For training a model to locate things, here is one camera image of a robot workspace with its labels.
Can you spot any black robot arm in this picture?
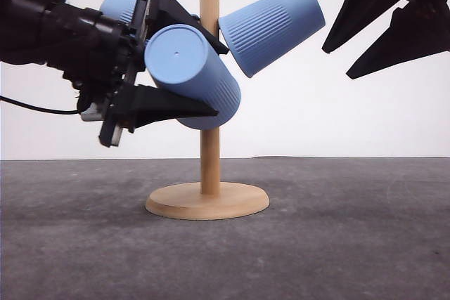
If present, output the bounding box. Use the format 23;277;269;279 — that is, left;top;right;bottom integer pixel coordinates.
0;0;229;146

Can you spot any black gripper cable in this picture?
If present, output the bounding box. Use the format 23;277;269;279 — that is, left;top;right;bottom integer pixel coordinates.
0;96;80;115

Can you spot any wooden cup tree stand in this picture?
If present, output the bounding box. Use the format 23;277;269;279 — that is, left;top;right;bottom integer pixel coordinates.
146;0;269;221

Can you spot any blue ribbed cup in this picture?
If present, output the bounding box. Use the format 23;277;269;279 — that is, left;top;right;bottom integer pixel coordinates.
145;25;241;130
218;0;326;78
100;0;138;23

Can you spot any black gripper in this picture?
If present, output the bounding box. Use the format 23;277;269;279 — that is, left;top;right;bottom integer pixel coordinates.
46;0;229;147

